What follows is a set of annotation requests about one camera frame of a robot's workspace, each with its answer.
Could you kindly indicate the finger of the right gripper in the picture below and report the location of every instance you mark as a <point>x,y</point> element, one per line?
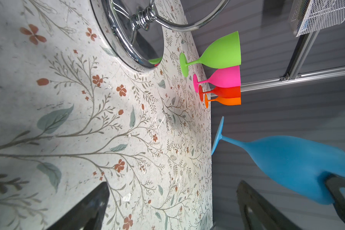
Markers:
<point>334,183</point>

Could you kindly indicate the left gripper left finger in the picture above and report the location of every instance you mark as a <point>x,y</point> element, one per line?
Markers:
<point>88,214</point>

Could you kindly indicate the yellow-green wine glass front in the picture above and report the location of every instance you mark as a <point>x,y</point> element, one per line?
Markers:
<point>223,53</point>

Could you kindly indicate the blue wine glass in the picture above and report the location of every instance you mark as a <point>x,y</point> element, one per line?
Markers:
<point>298,164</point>

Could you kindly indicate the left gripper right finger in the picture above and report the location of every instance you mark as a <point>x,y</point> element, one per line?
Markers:
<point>258,214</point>

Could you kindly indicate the orange wine glass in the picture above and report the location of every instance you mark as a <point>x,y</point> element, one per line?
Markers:
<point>224,101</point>

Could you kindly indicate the white wire wall basket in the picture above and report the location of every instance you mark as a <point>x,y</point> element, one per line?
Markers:
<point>308,16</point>

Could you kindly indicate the chrome wine glass rack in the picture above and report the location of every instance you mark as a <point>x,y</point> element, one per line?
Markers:
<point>134,30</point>

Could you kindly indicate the red wine glass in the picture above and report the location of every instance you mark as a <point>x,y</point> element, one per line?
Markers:
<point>232,92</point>

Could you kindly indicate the pink wine glass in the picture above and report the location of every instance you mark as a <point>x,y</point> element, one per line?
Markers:
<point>224,78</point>

